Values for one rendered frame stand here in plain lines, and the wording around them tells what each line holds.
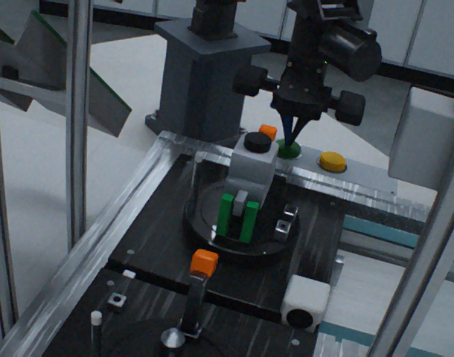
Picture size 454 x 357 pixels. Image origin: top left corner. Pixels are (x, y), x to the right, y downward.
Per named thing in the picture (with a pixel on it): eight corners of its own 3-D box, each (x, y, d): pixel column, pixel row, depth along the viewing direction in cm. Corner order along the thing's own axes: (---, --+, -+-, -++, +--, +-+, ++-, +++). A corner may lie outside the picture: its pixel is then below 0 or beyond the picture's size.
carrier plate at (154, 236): (178, 164, 86) (180, 151, 84) (344, 211, 82) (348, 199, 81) (106, 271, 66) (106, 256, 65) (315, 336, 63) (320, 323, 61)
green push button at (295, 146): (275, 146, 93) (277, 134, 92) (301, 153, 93) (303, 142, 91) (269, 158, 90) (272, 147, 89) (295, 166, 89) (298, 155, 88)
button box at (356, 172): (262, 166, 98) (269, 133, 94) (388, 202, 94) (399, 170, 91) (251, 190, 92) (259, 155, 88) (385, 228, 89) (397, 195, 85)
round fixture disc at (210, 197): (203, 181, 80) (205, 168, 79) (307, 210, 78) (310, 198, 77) (165, 245, 68) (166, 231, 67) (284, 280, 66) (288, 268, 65)
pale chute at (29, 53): (46, 109, 86) (60, 82, 86) (118, 138, 82) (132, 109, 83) (-78, 15, 59) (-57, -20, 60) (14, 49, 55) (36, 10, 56)
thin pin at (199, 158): (188, 212, 71) (197, 150, 66) (195, 214, 71) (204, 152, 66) (186, 216, 70) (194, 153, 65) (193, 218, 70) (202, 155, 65)
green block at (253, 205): (241, 234, 69) (248, 199, 66) (251, 237, 68) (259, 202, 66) (238, 241, 68) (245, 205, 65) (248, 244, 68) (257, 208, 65)
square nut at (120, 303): (112, 298, 60) (112, 291, 60) (126, 303, 60) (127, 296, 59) (106, 308, 59) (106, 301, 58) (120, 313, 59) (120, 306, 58)
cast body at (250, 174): (237, 171, 73) (245, 120, 69) (272, 181, 72) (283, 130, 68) (216, 210, 66) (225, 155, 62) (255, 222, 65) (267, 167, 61)
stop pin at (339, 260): (328, 277, 74) (336, 253, 72) (337, 280, 74) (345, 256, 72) (326, 284, 73) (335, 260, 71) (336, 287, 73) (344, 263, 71)
